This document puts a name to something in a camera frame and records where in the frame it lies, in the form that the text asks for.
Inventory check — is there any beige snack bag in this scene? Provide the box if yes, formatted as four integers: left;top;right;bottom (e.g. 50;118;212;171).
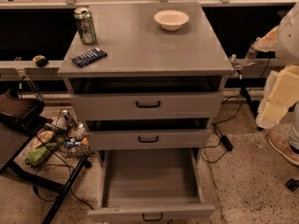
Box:
31;131;54;149

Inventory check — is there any wire basket of snacks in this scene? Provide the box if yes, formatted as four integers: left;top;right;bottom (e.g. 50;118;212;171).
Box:
47;108;94;158

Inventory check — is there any grey middle drawer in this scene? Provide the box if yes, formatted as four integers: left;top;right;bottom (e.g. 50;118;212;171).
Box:
87;118;211;150

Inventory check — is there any grey drawer cabinet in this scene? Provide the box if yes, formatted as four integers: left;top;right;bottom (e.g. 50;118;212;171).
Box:
57;1;235;173

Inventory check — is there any person's light trouser leg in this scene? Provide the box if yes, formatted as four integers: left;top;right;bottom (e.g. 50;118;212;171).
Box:
289;102;299;153

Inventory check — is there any green drink can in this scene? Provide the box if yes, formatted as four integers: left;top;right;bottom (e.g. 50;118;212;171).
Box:
74;7;96;44

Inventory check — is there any white paper bowl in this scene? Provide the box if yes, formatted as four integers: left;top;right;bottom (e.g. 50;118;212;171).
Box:
154;10;189;31

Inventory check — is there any grey drawer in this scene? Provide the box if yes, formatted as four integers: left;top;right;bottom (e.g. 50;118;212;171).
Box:
89;148;214;223
71;77;223;120
87;118;211;150

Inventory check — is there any small soda can on floor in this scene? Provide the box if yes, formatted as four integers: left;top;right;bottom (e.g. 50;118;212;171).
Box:
61;109;76;128

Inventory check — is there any dark low table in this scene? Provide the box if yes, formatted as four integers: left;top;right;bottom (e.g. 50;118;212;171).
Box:
0;116;91;224

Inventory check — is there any grey top drawer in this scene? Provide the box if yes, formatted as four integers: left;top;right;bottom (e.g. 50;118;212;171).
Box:
71;77;223;120

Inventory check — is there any black power adapter with cable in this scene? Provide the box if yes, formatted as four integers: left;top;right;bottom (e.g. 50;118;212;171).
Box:
201;97;245;163

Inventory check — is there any person's tan shoe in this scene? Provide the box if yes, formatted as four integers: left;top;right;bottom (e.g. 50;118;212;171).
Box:
267;131;299;165

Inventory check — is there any blue snack bar packet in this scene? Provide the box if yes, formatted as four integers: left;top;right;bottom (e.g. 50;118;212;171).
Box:
72;47;107;67

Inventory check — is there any black caster wheel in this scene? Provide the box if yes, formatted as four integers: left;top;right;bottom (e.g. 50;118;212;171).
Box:
285;178;299;191

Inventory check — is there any clear plastic water bottle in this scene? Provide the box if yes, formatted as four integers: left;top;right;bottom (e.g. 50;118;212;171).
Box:
245;37;260;66

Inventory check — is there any black tripod leg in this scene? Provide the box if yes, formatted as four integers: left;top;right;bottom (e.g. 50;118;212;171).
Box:
238;74;258;118

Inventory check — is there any yellow black tape measure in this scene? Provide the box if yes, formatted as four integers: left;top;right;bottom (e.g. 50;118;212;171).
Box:
33;55;49;68

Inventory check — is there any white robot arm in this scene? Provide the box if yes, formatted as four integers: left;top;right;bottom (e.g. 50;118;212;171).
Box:
254;3;299;129

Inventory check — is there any grey bottom drawer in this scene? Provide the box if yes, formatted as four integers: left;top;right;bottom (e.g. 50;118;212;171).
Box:
89;148;214;223

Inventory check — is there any green chip bag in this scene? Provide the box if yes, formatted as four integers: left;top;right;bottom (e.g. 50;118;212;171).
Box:
25;134;65;167

